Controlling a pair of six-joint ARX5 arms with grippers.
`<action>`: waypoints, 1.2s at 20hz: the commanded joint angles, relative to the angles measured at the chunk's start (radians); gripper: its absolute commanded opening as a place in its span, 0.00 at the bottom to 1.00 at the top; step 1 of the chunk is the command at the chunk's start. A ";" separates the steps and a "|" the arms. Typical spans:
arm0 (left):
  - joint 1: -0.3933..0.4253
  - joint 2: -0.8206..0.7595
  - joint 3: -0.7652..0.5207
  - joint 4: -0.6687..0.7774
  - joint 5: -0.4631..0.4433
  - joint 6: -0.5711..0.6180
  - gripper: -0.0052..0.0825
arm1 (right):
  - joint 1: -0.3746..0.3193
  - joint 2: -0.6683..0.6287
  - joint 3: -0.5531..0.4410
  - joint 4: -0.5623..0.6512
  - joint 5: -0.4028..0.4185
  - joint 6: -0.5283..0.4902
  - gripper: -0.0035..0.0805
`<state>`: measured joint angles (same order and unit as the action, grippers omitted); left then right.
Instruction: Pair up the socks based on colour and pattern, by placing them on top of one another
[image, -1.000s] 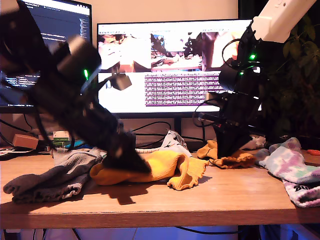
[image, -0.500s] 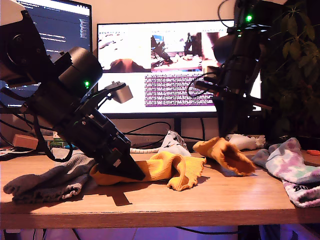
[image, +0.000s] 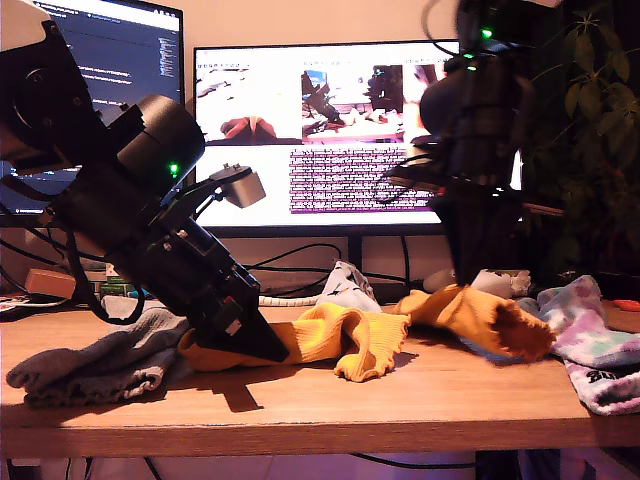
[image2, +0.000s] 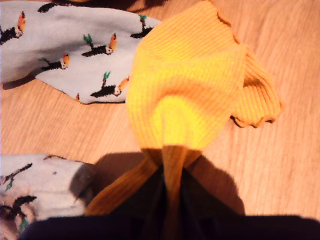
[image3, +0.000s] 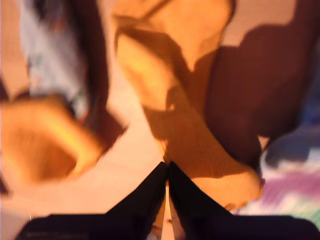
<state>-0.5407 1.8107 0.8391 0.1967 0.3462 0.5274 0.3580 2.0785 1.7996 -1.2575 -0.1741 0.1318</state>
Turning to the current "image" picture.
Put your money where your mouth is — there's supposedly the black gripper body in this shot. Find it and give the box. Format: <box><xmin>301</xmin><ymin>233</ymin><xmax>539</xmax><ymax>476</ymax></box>
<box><xmin>106</xmin><ymin>218</ymin><xmax>262</xmax><ymax>347</ymax></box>

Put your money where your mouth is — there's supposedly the mustard frilled sock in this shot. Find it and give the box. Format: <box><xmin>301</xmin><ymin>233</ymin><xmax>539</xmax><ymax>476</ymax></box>
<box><xmin>394</xmin><ymin>283</ymin><xmax>557</xmax><ymax>364</ymax></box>

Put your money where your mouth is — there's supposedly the bright yellow frilled sock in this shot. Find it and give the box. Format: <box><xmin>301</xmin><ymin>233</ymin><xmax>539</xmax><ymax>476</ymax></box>
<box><xmin>178</xmin><ymin>302</ymin><xmax>412</xmax><ymax>384</ymax></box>

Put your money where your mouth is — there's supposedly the pale toucan print sock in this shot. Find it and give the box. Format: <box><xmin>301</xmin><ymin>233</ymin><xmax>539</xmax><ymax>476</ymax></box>
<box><xmin>315</xmin><ymin>259</ymin><xmax>384</xmax><ymax>314</ymax></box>

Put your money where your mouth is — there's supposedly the grey frilled-cuff sock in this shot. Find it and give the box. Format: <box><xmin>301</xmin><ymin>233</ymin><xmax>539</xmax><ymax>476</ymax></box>
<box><xmin>5</xmin><ymin>294</ymin><xmax>191</xmax><ymax>394</ymax></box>
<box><xmin>24</xmin><ymin>349</ymin><xmax>166</xmax><ymax>407</ymax></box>

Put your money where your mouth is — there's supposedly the pastel tie-dye sock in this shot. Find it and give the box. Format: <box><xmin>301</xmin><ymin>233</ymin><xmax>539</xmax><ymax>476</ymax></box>
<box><xmin>517</xmin><ymin>274</ymin><xmax>609</xmax><ymax>359</ymax></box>
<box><xmin>552</xmin><ymin>324</ymin><xmax>640</xmax><ymax>416</ymax></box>

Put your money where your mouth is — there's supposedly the bright white computer monitor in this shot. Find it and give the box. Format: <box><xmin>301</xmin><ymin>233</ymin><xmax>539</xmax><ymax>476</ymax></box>
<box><xmin>192</xmin><ymin>38</ymin><xmax>526</xmax><ymax>240</ymax></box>

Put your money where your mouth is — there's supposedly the small brown wooden box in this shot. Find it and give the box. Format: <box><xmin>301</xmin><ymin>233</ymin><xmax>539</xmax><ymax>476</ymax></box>
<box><xmin>24</xmin><ymin>268</ymin><xmax>77</xmax><ymax>300</ymax></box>

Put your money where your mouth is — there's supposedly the green leafy house plant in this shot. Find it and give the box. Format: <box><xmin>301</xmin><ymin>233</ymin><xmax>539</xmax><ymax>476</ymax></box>
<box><xmin>529</xmin><ymin>0</ymin><xmax>640</xmax><ymax>284</ymax></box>

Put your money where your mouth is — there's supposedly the dark code computer monitor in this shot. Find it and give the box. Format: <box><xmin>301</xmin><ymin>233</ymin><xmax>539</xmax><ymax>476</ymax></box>
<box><xmin>0</xmin><ymin>0</ymin><xmax>185</xmax><ymax>229</ymax></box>

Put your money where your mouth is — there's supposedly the black table leg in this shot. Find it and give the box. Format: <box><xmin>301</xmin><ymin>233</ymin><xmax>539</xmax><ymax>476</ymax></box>
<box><xmin>474</xmin><ymin>449</ymin><xmax>520</xmax><ymax>480</ymax></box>

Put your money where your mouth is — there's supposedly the white braided usb cable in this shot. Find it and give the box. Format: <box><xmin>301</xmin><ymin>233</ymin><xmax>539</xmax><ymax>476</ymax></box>
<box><xmin>258</xmin><ymin>294</ymin><xmax>321</xmax><ymax>307</ymax></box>

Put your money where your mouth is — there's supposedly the black desk cable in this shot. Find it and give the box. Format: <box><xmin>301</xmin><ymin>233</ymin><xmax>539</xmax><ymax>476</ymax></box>
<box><xmin>249</xmin><ymin>243</ymin><xmax>346</xmax><ymax>296</ymax></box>
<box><xmin>247</xmin><ymin>263</ymin><xmax>406</xmax><ymax>284</ymax></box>

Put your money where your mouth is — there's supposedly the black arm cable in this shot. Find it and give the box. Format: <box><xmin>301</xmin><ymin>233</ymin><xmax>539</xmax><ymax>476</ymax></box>
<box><xmin>420</xmin><ymin>0</ymin><xmax>464</xmax><ymax>57</ymax></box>
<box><xmin>0</xmin><ymin>189</ymin><xmax>147</xmax><ymax>326</ymax></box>

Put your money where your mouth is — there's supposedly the black hanging cable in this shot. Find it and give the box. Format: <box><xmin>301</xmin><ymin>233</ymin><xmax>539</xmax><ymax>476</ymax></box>
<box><xmin>349</xmin><ymin>452</ymin><xmax>479</xmax><ymax>471</ymax></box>

